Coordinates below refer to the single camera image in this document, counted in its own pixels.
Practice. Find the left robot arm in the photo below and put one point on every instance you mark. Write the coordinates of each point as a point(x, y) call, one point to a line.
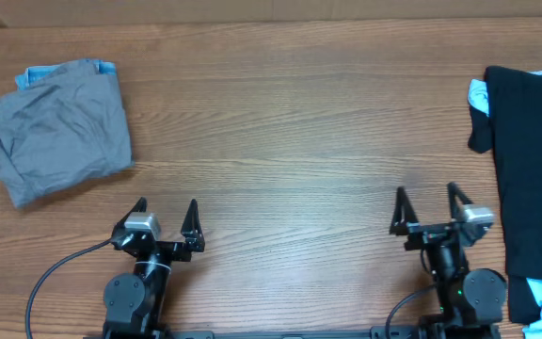
point(134, 301)

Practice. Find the black garment under pile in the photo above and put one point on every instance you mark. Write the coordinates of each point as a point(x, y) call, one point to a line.
point(522, 306)

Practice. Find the blue denim folded garment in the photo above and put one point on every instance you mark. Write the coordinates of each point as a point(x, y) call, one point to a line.
point(35, 73)

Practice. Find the grey folded shorts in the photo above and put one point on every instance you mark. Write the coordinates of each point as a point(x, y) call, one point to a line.
point(64, 129)

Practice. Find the black shorts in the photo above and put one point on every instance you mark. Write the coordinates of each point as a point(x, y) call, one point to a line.
point(512, 130)

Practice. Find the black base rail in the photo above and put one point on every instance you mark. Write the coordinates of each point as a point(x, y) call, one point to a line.
point(375, 332)

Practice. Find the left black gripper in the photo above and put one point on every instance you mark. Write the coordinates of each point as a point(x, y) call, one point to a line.
point(190, 230)

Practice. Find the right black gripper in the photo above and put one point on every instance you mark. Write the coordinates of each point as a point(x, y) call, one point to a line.
point(434, 229)

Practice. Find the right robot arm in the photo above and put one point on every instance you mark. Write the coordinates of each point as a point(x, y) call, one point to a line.
point(470, 301)

